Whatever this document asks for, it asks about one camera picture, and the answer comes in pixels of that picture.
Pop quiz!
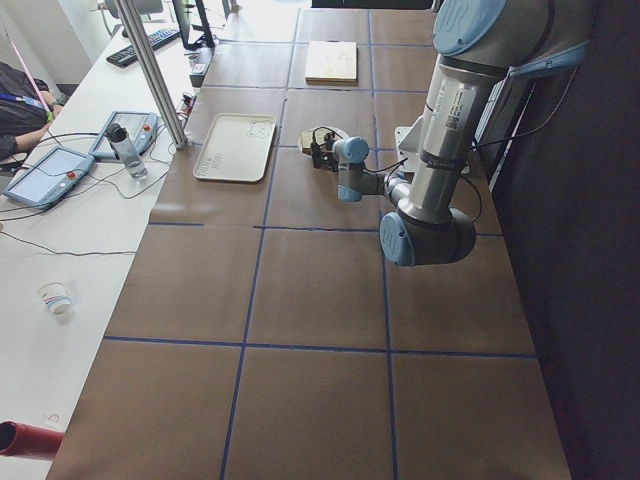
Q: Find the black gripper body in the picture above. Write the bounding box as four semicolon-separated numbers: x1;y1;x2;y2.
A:
312;149;338;170

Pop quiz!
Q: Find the white round plate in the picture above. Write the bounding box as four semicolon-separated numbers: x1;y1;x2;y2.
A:
297;126;348;157

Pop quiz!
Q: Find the bread slice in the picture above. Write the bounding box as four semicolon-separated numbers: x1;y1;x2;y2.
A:
299;130;314;155

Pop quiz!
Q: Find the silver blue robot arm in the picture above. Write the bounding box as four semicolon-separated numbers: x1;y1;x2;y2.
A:
331;1;596;266

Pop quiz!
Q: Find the cream bear serving tray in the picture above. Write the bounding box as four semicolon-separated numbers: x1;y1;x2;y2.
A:
193;113;276;183

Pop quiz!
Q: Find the wooden cutting board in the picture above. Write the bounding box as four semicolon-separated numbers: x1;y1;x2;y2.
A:
305;41;358;83

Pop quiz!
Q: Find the black monitor stand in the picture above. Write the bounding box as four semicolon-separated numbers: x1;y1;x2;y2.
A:
172;0;215;51

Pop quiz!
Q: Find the teach pendant far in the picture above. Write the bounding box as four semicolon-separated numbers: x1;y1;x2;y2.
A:
89;111;159;163

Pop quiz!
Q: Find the teach pendant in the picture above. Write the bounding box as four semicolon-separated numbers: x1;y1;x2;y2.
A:
89;111;159;163
3;147;95;209

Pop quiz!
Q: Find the clear water bottle black cap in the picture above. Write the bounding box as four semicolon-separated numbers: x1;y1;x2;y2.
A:
105;122;147;179

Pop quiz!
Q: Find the black keyboard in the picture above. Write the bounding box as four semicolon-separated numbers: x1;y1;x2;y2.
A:
106;27;181;68

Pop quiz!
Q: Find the teach pendant near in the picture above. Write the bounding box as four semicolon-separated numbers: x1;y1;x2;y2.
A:
3;147;95;209

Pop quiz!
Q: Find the person in dark clothes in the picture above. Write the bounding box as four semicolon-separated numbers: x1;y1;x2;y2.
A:
1;62;64;161

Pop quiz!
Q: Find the white paper cup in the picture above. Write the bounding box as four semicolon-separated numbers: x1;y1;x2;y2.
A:
37;282;71;316

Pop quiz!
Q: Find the red cylinder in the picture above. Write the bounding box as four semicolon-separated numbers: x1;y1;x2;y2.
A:
1;421;64;460

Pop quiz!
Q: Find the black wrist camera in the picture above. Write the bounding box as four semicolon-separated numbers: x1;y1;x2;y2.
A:
310;130;339;154

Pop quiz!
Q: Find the white mounting pedestal column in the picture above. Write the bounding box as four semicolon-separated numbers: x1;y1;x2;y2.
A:
394;112;471;175

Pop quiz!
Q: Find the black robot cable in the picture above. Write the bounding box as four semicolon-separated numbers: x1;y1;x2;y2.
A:
309;74;576;221

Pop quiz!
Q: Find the aluminium frame post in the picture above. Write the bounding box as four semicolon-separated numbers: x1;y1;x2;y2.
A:
115;0;188;150

